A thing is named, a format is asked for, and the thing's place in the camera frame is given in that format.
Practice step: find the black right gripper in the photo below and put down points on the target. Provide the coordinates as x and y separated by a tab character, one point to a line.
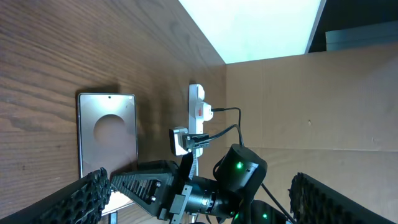
162	188

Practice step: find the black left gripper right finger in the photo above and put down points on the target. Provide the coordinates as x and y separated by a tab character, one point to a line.
313	202

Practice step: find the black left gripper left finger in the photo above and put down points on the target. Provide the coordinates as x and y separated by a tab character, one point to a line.
80	202

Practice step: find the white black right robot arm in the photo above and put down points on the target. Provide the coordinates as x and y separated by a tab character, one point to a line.
230	195

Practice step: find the white power strip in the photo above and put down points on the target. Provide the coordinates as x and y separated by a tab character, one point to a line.
198	110

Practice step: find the brown cardboard side panel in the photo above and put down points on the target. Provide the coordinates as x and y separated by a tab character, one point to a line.
331	115

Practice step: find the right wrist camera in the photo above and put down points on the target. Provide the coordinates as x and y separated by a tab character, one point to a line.
176	141

